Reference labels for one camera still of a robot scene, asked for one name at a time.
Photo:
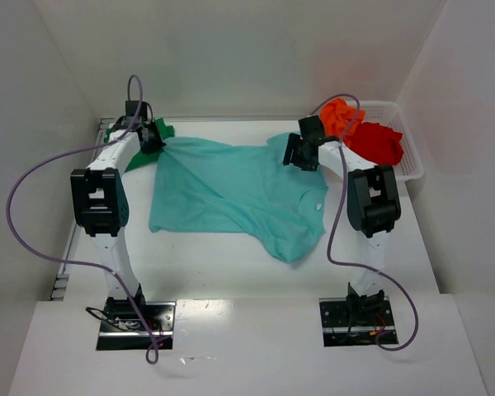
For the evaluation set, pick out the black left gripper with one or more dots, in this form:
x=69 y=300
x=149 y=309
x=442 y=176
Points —
x=153 y=142

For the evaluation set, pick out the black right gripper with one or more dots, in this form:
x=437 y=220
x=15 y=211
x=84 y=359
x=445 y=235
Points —
x=296 y=153

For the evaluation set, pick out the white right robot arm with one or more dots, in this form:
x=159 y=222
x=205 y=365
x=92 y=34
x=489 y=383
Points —
x=369 y=196

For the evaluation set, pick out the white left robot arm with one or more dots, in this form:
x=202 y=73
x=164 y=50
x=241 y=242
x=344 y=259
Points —
x=100 y=204

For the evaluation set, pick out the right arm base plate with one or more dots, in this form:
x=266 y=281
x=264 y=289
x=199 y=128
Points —
x=342 y=329

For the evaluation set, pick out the white plastic basket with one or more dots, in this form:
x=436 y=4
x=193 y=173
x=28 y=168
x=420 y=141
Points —
x=390 y=114

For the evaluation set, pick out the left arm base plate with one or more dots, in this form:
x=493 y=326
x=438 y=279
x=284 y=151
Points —
x=121 y=329

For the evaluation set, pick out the red t shirt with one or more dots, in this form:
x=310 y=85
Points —
x=377 y=143

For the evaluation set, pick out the teal t shirt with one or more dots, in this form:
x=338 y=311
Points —
x=204 y=186

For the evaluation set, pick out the orange t shirt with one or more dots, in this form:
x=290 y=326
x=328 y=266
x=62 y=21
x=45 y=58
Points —
x=337 y=115

